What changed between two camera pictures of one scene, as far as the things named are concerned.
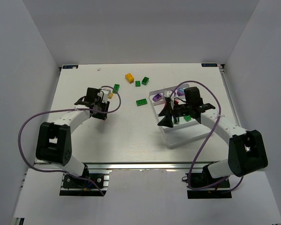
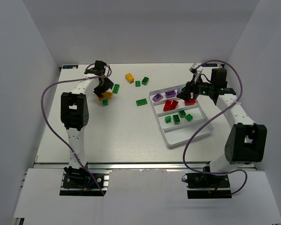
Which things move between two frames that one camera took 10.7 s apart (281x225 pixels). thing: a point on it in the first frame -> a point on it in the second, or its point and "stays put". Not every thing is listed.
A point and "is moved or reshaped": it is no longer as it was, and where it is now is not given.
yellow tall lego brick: [129, 78] stays put
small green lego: [187, 118] is moved or reshaped
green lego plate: [141, 102] stays put
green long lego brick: [116, 87] stays put
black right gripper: [174, 111] -> [192, 89]
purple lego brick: [157, 97] stays put
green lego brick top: [145, 80] stays put
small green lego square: [137, 83] stays put
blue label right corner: [209, 65] stays put
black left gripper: [102, 112] -> [102, 86]
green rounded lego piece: [175, 120] is moved or reshaped
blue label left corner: [70, 66] stays put
